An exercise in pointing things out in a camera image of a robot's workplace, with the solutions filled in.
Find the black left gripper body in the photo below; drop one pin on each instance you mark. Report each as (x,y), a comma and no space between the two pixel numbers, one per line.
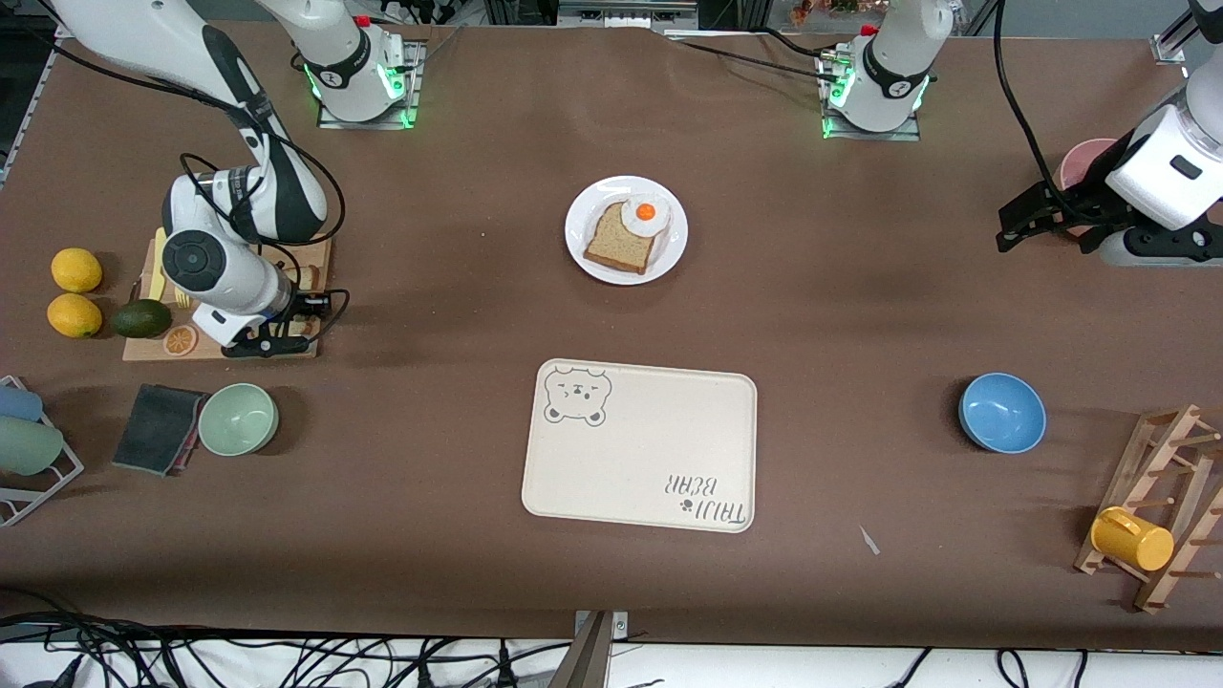
(1071,207)

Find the brown bread slice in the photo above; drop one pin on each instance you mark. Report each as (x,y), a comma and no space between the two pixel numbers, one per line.
(308,277)
(616,247)

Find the round white plate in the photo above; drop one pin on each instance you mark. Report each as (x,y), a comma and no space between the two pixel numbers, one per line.
(592,205)

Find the toy fried egg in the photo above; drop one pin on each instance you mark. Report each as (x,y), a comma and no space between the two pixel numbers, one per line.
(646,212)

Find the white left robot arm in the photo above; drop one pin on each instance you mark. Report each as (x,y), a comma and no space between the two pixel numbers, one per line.
(893,67)

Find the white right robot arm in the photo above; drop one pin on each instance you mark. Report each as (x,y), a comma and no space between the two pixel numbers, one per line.
(220,268)

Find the pink bowl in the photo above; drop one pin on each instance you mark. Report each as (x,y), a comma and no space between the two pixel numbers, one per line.
(1084,162)

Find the pale green bowl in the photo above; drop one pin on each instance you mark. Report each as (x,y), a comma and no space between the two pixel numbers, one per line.
(238,419)

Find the orange fruit slice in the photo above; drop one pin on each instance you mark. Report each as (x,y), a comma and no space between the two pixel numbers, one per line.
(181,340)

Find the bamboo cutting board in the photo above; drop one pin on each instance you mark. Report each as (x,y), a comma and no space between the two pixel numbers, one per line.
(143,346)

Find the dark green avocado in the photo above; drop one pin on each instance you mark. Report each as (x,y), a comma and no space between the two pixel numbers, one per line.
(140,318)

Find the yellow plastic knife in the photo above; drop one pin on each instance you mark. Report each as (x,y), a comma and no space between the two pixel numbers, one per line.
(153,277)

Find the dark grey sponge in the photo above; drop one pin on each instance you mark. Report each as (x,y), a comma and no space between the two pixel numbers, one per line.
(156,428)

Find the blue bowl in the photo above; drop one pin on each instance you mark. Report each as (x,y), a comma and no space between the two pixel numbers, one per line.
(1002,413)

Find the yellow lemon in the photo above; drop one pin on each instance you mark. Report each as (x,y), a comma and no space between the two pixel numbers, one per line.
(76,269)
(74,315)

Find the wooden mug rack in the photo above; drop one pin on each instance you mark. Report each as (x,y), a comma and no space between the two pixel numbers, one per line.
(1161,449)

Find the light blue cup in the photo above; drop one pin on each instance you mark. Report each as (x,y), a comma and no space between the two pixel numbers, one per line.
(17,403)

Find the sage green cup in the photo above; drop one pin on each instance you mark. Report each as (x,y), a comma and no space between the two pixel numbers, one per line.
(27,447)

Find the yellow mug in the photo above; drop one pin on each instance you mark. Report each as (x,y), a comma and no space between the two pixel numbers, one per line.
(1132,541)

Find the small white paper scrap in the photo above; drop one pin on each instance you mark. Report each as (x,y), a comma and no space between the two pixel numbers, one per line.
(868,540)

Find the cream bear print tray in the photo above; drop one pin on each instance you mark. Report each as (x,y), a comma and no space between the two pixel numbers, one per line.
(640,449)

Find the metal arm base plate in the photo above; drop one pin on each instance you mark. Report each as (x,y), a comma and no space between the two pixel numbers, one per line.
(368,124)
(889,136)

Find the aluminium frame profile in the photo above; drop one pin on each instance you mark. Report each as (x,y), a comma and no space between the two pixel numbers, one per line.
(1173,38)

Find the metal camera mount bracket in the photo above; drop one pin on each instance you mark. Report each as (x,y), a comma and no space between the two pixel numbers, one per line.
(594,655)

